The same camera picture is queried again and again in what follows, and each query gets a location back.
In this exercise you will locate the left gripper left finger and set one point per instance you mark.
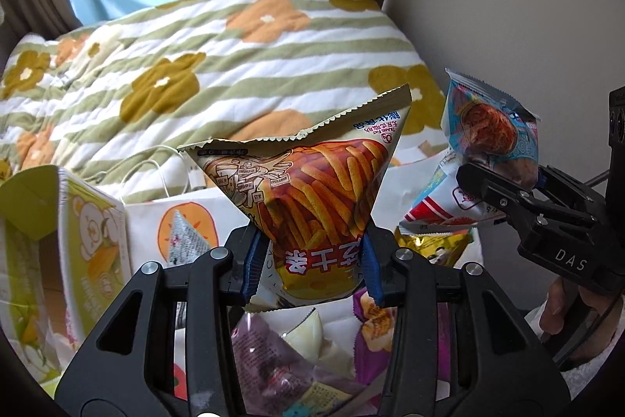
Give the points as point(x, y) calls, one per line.
point(163, 347)

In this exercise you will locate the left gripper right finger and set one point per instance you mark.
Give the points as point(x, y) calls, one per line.
point(460, 347)

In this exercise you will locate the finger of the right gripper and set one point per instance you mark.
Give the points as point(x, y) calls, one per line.
point(522, 209)
point(568, 201)

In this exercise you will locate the yellow gold snack bag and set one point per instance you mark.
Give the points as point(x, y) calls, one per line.
point(441, 249)

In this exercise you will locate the red white snack bag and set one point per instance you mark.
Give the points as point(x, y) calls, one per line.
point(444, 207)

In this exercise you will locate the blue red snack bag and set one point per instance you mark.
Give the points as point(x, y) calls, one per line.
point(487, 125)

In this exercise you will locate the purple chips snack bag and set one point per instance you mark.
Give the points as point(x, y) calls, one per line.
point(325, 360)

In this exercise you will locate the yellow-green cardboard box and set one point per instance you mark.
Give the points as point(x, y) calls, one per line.
point(64, 259)

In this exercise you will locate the orange fries snack bag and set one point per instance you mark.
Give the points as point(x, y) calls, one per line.
point(311, 194)

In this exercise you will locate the silver triangular snack bag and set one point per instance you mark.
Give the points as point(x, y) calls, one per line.
point(186, 244)

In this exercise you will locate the right hand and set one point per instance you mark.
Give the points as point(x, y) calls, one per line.
point(579, 324)

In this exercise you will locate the white fleece sleeve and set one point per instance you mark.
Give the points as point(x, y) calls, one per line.
point(578, 377)

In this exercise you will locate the white fruit-print sheet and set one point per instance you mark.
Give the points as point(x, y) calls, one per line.
point(214, 216)

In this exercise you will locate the striped floral quilt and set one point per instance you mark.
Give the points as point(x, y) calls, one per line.
point(111, 102)

